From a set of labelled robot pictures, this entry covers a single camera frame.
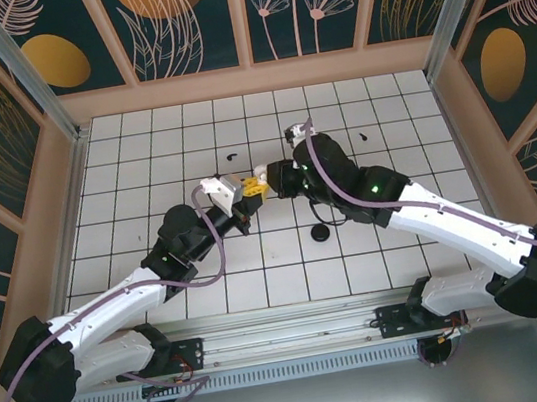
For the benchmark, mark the white earbud charging case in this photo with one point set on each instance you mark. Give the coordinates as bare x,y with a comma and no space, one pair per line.
259,169

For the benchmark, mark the black earbud charging case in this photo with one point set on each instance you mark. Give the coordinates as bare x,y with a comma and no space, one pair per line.
320,233

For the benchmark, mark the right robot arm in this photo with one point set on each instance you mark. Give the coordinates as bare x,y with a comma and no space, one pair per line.
454,224

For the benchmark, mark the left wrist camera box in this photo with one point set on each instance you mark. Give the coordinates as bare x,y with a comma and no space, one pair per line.
219,193

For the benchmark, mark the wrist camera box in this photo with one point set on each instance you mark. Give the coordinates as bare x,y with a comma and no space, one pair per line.
219,193
295,134

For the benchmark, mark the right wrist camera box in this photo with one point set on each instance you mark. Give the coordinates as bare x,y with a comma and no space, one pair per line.
295,134

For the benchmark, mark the aluminium side rail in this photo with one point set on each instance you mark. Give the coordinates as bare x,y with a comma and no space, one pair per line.
69,215
466,156

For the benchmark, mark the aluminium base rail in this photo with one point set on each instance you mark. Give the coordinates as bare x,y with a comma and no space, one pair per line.
288,329

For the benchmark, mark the aluminium corner post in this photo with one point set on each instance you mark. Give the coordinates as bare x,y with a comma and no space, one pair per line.
29,75
461,0

